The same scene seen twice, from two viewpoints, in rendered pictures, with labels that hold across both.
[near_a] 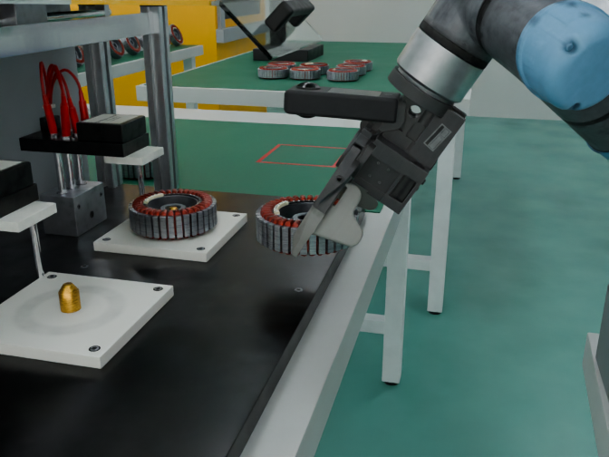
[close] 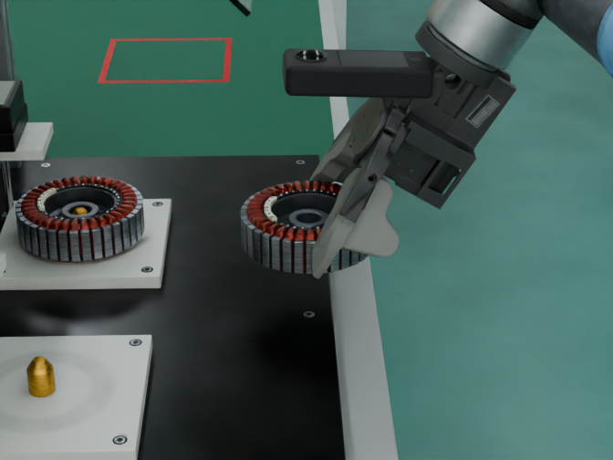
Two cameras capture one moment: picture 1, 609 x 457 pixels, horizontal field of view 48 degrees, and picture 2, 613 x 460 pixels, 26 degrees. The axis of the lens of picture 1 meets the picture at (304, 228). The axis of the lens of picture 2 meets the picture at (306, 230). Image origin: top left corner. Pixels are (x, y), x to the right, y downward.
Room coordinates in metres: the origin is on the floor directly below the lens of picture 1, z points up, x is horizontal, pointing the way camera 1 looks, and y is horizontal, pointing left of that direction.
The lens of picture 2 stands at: (-0.24, 0.26, 1.34)
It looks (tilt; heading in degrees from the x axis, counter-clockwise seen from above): 28 degrees down; 344
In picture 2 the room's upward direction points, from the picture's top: straight up
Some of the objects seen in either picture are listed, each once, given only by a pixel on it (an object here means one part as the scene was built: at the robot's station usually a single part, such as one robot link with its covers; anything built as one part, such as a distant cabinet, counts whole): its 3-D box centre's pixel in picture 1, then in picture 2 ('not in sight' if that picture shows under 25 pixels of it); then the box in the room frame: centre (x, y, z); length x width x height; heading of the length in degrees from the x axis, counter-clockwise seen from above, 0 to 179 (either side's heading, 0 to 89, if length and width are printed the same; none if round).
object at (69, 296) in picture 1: (69, 296); (40, 374); (0.60, 0.23, 0.80); 0.02 x 0.02 x 0.03
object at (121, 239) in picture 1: (174, 230); (82, 242); (0.83, 0.17, 0.78); 0.15 x 0.15 x 0.01; 76
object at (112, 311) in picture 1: (72, 314); (43, 396); (0.60, 0.23, 0.78); 0.15 x 0.15 x 0.01; 76
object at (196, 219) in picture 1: (173, 213); (80, 217); (0.83, 0.17, 0.80); 0.11 x 0.11 x 0.04
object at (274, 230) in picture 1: (307, 223); (308, 225); (0.70, 0.00, 0.83); 0.11 x 0.11 x 0.04
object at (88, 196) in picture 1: (74, 207); not in sight; (0.87, 0.31, 0.80); 0.07 x 0.05 x 0.06; 166
